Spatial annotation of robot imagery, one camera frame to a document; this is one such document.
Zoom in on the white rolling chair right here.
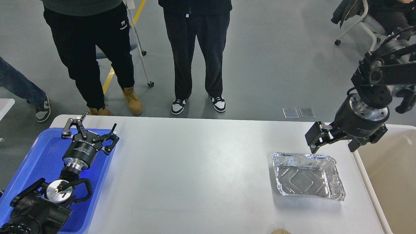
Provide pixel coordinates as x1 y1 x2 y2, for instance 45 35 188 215
331 0 388 51

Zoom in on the beige plastic bin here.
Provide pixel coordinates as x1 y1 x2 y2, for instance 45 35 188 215
354 124 416 234

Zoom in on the person in black-white sneakers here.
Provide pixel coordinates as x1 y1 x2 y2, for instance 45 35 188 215
158 0 233 115

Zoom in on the seated person in black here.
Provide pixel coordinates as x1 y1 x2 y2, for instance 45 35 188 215
331 0 415 33

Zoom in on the floor plate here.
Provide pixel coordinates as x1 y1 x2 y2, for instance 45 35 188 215
282 108 299 119
299 108 316 119

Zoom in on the aluminium foil tray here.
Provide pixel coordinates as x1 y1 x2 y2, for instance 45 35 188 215
271 152 345 201

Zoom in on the person in tan boots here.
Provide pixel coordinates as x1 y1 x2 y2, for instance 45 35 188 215
43 0 143 116

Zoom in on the left floor plate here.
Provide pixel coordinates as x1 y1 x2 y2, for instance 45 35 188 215
282 108 299 119

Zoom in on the white rolling chair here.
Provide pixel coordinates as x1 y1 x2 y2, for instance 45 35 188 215
331 0 388 51
96 0 154 93

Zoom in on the white rolling chair left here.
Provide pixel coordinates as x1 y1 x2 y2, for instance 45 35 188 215
96 0 154 93

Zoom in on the tan object at table edge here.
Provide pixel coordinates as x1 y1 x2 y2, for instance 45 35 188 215
271 228 291 234

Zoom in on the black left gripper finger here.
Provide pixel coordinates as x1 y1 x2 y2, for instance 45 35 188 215
61 111 88 140
92 123 120 155

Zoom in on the person in blue jeans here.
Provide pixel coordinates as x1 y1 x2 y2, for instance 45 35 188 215
0 58 51 123

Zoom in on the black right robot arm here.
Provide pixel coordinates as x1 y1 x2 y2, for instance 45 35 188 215
305 26 416 154

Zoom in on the right floor plate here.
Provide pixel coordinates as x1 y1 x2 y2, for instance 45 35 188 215
299 108 316 119

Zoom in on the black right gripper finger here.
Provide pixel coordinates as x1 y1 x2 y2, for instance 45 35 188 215
348 124 388 152
305 121 350 154

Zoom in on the blue plastic tray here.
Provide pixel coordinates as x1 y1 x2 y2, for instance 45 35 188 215
0 128 113 234

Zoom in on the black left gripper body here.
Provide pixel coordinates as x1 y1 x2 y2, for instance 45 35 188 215
62 132 102 170

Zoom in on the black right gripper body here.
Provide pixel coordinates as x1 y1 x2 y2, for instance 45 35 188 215
330 94 390 139

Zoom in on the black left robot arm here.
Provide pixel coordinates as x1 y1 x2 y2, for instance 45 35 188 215
1 112 119 234

